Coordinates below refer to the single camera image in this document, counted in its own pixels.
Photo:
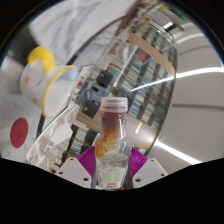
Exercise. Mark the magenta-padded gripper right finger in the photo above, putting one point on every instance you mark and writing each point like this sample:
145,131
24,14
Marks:
149,171

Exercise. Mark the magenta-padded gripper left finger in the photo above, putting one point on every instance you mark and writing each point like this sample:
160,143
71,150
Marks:
74,171

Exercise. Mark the dark grey building model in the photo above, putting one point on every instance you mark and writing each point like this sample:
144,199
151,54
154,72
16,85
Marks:
95,93

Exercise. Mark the tall narrow library bookshelf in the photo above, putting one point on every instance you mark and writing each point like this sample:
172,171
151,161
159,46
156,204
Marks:
81,140

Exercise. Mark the ceiling light strip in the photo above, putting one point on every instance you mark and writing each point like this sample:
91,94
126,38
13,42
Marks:
176,152

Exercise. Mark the flat round red coaster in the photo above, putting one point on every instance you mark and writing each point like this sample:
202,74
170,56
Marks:
19,132

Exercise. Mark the clear plastic drink bottle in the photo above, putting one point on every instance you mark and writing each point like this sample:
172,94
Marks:
111,146

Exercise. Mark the white city block model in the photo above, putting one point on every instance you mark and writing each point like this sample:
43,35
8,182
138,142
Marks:
53,140

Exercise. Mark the long curved library bookshelf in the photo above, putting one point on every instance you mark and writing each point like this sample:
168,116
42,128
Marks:
146,80

